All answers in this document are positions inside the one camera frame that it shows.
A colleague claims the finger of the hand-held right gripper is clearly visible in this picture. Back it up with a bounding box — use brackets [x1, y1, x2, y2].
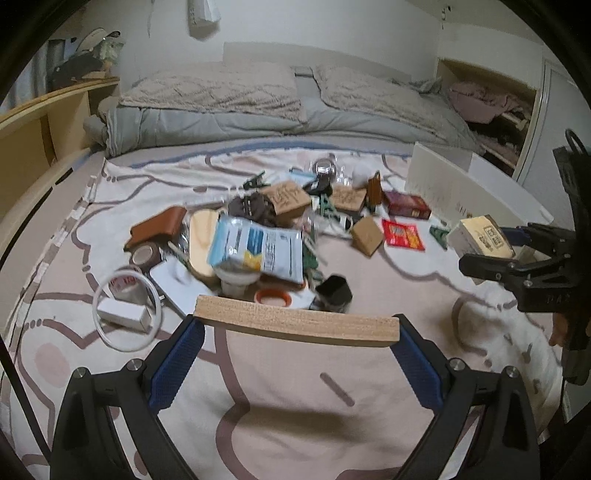
[502, 222, 576, 255]
[458, 252, 573, 289]

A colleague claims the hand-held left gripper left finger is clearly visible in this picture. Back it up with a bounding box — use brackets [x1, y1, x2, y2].
[50, 315, 207, 480]

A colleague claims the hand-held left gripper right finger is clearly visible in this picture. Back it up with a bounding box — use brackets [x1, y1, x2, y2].
[392, 314, 541, 480]

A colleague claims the yellow white small box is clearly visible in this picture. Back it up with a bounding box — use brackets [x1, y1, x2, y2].
[447, 215, 516, 260]

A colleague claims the white shoe box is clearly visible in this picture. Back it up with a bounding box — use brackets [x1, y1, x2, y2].
[405, 142, 555, 232]

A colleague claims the wooden board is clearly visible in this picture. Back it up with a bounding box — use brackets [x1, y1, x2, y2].
[193, 295, 400, 348]

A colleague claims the person's right hand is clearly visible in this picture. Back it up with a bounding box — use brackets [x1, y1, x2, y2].
[549, 314, 571, 347]

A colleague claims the white shoe box lid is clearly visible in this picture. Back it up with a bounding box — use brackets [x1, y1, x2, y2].
[414, 142, 555, 227]

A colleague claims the white oblong box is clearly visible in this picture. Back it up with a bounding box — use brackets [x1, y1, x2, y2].
[96, 297, 153, 331]

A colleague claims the white flat card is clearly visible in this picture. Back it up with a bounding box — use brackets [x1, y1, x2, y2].
[150, 257, 219, 317]

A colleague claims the red white small container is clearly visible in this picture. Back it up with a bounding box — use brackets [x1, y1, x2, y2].
[110, 276, 145, 306]

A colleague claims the red snack packet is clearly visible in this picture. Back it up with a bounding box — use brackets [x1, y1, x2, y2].
[382, 219, 426, 253]

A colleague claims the dark red box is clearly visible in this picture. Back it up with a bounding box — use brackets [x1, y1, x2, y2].
[383, 191, 433, 220]

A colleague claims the black square cup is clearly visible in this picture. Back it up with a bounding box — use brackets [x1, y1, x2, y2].
[313, 274, 353, 313]

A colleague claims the brown tape roll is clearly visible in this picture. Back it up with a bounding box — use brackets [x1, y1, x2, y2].
[129, 244, 161, 274]

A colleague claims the pink white printed blanket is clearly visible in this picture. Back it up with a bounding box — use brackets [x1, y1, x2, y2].
[0, 138, 568, 480]

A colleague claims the orange tape roll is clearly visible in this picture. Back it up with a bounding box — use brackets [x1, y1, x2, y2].
[253, 288, 295, 308]

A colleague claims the oval wooden box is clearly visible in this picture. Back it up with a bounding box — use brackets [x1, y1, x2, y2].
[189, 209, 223, 280]

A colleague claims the brown leather case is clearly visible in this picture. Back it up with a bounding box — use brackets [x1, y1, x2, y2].
[366, 170, 384, 209]

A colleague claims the brown leather pouch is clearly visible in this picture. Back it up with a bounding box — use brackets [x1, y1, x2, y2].
[130, 206, 188, 253]

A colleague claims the pink clothes pile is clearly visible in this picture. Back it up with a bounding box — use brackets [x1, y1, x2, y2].
[447, 80, 523, 123]

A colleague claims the blue white mask packet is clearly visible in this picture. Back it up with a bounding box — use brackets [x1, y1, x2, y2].
[207, 215, 306, 285]

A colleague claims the stamped wooden box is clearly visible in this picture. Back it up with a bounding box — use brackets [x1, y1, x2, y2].
[329, 184, 366, 216]
[263, 181, 313, 218]

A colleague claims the wooden closet niche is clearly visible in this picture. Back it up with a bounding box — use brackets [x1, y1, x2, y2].
[436, 57, 544, 177]

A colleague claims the beige fuzzy pillow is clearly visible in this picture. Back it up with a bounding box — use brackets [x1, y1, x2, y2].
[119, 61, 308, 124]
[313, 64, 468, 140]

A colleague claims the shiny metal ball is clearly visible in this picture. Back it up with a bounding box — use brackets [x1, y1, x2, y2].
[310, 156, 337, 179]

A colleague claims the beige bed mattress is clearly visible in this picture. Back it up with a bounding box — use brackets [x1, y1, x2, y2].
[0, 136, 568, 416]

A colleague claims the grey duvet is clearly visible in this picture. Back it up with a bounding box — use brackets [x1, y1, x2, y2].
[85, 90, 485, 158]

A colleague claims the white headboard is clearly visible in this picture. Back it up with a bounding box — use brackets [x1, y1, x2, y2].
[223, 41, 413, 78]

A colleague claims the wooden side shelf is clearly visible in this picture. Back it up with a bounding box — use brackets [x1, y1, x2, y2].
[0, 76, 122, 259]

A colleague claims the black bag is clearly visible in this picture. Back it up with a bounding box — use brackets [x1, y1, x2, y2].
[50, 59, 108, 89]

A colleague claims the green plush toy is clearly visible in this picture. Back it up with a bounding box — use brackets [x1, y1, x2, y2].
[99, 39, 126, 71]

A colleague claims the grey curtain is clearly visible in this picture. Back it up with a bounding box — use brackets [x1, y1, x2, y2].
[0, 39, 62, 112]

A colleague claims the white hat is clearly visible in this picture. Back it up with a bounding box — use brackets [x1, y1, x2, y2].
[73, 28, 122, 52]

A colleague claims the white plastic ring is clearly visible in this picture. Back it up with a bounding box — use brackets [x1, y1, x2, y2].
[92, 267, 165, 354]

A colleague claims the white hanging wall pouch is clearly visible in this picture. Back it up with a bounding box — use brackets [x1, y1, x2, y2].
[187, 0, 222, 38]

